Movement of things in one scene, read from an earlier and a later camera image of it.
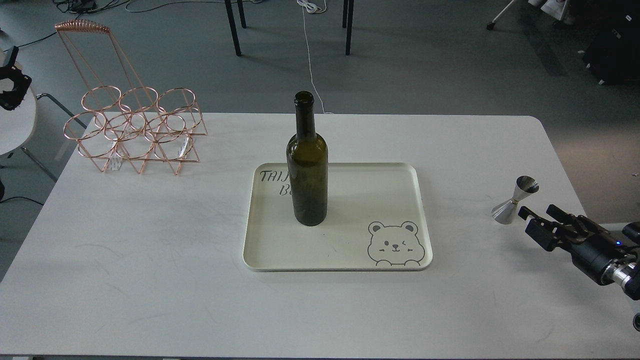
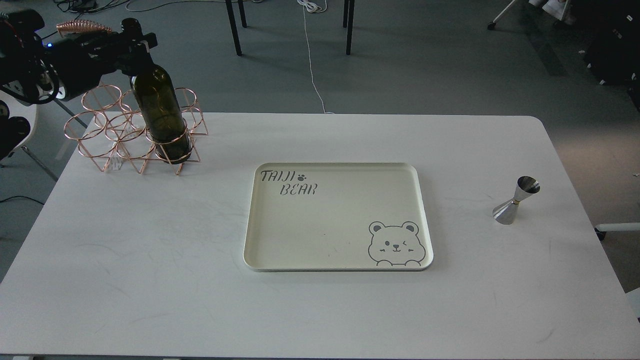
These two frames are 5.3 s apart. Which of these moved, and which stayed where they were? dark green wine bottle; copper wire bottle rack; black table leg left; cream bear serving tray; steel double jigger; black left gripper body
Moved: dark green wine bottle; black left gripper body
Stayed: cream bear serving tray; steel double jigger; black table leg left; copper wire bottle rack
